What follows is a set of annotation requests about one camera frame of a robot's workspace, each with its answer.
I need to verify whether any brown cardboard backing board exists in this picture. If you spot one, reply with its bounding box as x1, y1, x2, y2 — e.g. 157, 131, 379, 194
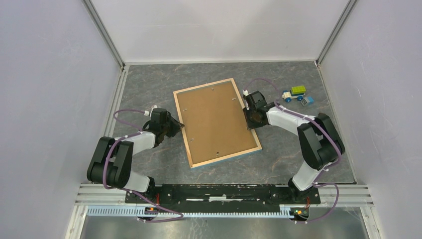
177, 82, 258, 165

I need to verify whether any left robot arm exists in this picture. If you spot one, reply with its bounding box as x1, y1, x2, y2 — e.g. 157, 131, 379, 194
87, 108, 184, 193

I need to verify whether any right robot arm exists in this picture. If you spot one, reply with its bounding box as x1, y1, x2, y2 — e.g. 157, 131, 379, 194
243, 91, 345, 198

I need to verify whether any toy brick car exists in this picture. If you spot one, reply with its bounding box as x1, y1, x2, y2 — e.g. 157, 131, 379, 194
282, 85, 307, 103

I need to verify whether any small blue grey brick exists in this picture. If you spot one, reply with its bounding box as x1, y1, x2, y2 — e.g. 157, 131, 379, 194
301, 97, 314, 107

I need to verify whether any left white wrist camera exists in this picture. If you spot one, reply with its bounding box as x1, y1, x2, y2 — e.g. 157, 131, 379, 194
144, 105, 158, 117

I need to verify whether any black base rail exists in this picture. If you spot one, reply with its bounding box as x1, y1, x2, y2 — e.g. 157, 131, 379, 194
143, 184, 321, 214

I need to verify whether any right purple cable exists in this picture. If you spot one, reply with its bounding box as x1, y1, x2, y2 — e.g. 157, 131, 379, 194
243, 78, 342, 225

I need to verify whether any purple cable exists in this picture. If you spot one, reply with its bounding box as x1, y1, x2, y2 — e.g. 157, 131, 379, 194
243, 78, 342, 225
103, 109, 185, 224

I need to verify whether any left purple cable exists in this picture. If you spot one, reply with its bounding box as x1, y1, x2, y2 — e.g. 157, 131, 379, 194
103, 109, 185, 224

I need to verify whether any white cable duct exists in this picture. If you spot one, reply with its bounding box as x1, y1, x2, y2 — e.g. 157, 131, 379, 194
87, 205, 294, 219

